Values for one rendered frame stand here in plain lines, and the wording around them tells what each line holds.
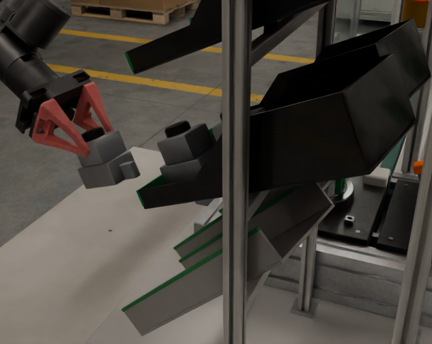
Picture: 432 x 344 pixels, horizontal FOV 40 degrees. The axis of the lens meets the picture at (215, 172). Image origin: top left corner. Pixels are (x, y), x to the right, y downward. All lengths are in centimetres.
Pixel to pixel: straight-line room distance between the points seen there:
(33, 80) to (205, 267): 33
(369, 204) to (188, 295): 52
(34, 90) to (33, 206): 237
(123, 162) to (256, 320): 40
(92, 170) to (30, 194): 247
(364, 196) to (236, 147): 66
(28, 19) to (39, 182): 255
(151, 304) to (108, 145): 21
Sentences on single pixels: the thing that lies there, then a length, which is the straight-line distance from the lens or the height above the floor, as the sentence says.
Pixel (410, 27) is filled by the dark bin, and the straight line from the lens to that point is 74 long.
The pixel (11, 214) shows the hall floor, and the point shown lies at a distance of 308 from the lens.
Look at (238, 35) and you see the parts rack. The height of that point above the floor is 141.
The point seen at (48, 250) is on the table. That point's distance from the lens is 122.
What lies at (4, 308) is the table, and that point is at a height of 86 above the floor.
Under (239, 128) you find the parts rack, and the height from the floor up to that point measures 133.
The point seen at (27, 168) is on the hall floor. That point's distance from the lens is 350.
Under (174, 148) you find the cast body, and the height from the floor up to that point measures 125.
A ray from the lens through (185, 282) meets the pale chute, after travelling 69.
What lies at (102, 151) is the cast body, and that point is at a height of 122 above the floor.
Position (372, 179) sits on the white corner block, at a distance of 119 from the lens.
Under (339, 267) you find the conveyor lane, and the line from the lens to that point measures 102.
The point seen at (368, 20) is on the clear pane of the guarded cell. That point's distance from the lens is 239.
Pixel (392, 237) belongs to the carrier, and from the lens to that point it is 105.
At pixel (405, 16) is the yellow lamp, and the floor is 128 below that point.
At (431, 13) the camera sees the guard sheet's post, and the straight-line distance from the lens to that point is 118.
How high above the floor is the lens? 154
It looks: 28 degrees down
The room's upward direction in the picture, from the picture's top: 1 degrees counter-clockwise
